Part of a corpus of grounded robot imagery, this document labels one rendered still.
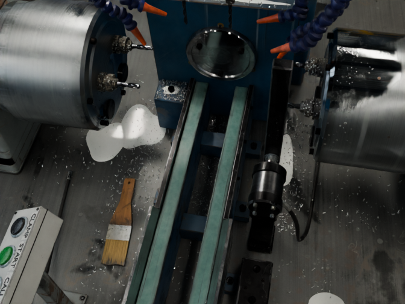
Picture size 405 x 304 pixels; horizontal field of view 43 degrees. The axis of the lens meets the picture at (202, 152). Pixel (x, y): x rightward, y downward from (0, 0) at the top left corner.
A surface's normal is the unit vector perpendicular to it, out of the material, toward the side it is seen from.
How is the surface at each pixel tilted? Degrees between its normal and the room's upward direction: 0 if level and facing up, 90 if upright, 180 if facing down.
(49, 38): 20
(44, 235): 58
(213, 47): 90
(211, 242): 0
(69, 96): 66
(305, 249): 0
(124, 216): 0
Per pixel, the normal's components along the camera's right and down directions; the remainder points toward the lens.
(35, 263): 0.80, -0.18
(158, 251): -0.05, -0.55
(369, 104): -0.17, 0.17
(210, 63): -0.20, 0.83
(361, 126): -0.20, 0.47
